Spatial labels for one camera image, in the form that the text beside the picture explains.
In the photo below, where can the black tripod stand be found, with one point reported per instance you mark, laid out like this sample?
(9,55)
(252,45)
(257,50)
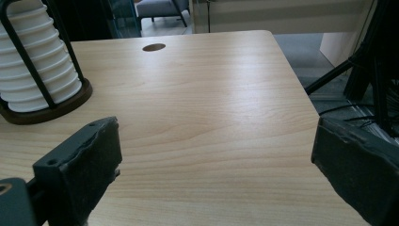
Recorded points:
(381,47)

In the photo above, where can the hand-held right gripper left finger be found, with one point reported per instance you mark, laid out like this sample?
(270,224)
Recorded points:
(78,169)

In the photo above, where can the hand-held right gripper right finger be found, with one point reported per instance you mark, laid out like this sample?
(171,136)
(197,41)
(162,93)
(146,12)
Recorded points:
(360,169)

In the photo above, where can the tall stack of white cups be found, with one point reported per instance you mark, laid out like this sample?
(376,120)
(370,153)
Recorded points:
(50,72)

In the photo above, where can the grey chair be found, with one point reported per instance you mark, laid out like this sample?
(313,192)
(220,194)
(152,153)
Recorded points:
(156,8)

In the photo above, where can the dark cabinet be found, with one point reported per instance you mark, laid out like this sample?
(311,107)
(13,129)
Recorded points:
(125,19)

